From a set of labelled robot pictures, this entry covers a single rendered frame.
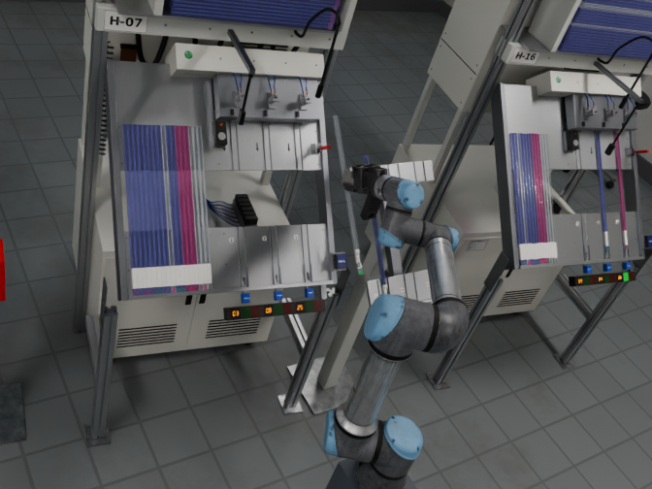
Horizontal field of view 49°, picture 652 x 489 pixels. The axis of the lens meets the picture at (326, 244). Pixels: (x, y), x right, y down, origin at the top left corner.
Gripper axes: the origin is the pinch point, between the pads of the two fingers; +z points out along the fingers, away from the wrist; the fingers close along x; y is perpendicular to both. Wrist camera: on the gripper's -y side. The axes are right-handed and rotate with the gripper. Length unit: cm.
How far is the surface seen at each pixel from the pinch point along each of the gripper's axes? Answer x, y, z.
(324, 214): 1.0, -12.8, 12.7
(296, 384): 5, -83, 32
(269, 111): 16.6, 22.3, 18.5
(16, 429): 101, -82, 55
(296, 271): 15.1, -28.4, 7.7
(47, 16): 23, 61, 330
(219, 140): 34.1, 14.9, 18.4
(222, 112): 32.0, 23.2, 19.6
